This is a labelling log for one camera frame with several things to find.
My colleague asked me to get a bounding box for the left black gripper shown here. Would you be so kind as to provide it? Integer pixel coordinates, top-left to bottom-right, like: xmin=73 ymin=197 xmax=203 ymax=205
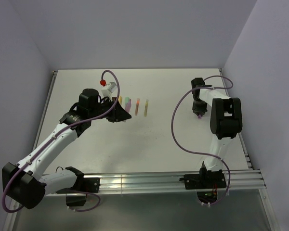
xmin=89 ymin=97 xmax=131 ymax=123

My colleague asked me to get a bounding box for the green highlighter pen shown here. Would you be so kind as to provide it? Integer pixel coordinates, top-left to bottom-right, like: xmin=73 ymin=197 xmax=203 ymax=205
xmin=125 ymin=97 xmax=130 ymax=105

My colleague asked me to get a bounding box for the orange thin pen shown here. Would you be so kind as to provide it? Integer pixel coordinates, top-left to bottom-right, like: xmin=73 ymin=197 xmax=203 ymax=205
xmin=134 ymin=98 xmax=140 ymax=116

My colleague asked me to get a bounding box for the olive yellow pen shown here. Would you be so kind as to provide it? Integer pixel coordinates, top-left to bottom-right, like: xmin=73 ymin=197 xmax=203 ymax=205
xmin=144 ymin=99 xmax=149 ymax=117

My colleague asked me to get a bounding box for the pink highlighter pen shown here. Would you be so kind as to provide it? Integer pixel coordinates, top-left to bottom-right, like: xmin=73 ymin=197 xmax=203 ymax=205
xmin=124 ymin=99 xmax=131 ymax=113

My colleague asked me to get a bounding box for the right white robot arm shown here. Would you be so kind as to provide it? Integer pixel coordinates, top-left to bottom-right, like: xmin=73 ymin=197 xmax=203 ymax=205
xmin=191 ymin=77 xmax=243 ymax=188

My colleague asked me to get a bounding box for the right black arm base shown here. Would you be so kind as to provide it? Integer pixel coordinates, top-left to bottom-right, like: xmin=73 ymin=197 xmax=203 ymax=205
xmin=179 ymin=169 xmax=227 ymax=203

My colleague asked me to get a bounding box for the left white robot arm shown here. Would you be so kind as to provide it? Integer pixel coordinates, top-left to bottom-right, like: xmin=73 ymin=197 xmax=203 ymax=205
xmin=1 ymin=89 xmax=131 ymax=213

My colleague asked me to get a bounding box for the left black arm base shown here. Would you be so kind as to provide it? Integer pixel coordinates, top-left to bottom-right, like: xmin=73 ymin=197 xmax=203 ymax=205
xmin=56 ymin=178 xmax=101 ymax=212

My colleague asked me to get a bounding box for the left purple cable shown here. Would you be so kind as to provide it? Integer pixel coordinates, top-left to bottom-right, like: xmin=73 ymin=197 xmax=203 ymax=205
xmin=1 ymin=70 xmax=121 ymax=214

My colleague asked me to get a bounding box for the purple cable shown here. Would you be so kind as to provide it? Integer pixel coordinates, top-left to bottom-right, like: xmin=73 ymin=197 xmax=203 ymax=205
xmin=171 ymin=75 xmax=234 ymax=206
xmin=1 ymin=70 xmax=121 ymax=214

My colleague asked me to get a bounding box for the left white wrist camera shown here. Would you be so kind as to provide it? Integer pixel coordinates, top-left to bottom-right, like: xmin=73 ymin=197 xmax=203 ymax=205
xmin=101 ymin=82 xmax=117 ymax=101

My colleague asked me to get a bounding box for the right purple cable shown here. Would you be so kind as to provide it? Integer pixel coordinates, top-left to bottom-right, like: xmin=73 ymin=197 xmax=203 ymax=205
xmin=171 ymin=75 xmax=234 ymax=206

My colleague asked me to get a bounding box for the aluminium front rail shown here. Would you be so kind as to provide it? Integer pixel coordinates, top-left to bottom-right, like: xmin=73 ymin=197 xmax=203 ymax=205
xmin=3 ymin=139 xmax=267 ymax=226

